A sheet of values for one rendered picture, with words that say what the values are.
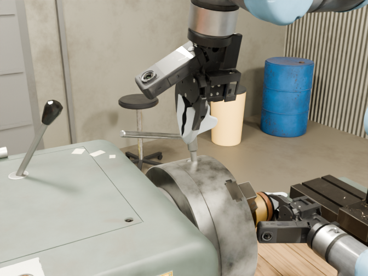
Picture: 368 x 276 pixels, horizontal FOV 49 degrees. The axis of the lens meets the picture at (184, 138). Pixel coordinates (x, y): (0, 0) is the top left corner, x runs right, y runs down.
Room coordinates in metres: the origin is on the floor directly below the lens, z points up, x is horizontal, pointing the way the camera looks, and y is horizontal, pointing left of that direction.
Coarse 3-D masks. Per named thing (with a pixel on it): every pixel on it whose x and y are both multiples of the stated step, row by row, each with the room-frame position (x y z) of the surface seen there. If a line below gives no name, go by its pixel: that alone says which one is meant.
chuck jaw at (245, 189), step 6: (228, 186) 0.73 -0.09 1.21; (234, 186) 0.73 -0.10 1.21; (240, 186) 0.75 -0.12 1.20; (246, 186) 0.76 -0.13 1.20; (234, 192) 0.72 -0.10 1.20; (240, 192) 0.73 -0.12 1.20; (246, 192) 0.74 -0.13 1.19; (252, 192) 0.75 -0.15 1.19; (234, 198) 0.71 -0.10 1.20; (246, 198) 0.73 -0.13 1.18; (252, 198) 0.74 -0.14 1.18; (252, 204) 0.77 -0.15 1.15; (252, 210) 0.80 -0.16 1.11
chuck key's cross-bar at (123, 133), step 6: (120, 132) 0.63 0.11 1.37; (126, 132) 0.63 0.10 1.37; (132, 132) 0.64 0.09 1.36; (138, 132) 0.66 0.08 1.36; (144, 132) 0.67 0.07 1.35; (150, 132) 0.69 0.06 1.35; (144, 138) 0.67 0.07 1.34; (150, 138) 0.69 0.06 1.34; (156, 138) 0.70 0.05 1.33; (162, 138) 0.72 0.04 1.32; (168, 138) 0.73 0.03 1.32; (174, 138) 0.75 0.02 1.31; (180, 138) 0.77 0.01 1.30
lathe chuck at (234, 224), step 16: (208, 160) 0.80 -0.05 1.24; (192, 176) 0.73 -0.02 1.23; (208, 176) 0.74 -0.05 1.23; (224, 176) 0.75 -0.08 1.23; (208, 192) 0.70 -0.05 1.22; (224, 192) 0.71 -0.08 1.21; (208, 208) 0.67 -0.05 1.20; (224, 208) 0.68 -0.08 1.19; (240, 208) 0.69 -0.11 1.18; (224, 224) 0.66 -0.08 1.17; (240, 224) 0.67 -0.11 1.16; (224, 240) 0.64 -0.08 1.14; (240, 240) 0.66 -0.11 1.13; (256, 240) 0.67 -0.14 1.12; (224, 256) 0.63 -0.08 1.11; (240, 256) 0.65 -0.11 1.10; (256, 256) 0.66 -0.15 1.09; (224, 272) 0.63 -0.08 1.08; (240, 272) 0.65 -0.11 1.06
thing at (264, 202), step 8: (256, 192) 0.89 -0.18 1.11; (264, 192) 0.88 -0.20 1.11; (256, 200) 0.84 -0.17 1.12; (264, 200) 0.85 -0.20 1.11; (264, 208) 0.83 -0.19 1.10; (272, 208) 0.84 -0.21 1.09; (256, 216) 0.81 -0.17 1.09; (264, 216) 0.82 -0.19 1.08; (272, 216) 0.84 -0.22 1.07; (256, 224) 0.81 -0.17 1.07
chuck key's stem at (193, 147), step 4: (196, 140) 0.81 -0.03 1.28; (188, 144) 0.81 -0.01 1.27; (192, 144) 0.81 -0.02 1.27; (196, 144) 0.81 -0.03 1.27; (188, 148) 0.81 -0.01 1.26; (192, 148) 0.80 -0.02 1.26; (196, 148) 0.81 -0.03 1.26; (192, 152) 0.81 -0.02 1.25; (196, 152) 0.81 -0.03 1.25; (192, 156) 0.81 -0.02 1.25; (196, 156) 0.81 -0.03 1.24; (192, 160) 0.80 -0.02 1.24; (196, 160) 0.81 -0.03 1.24
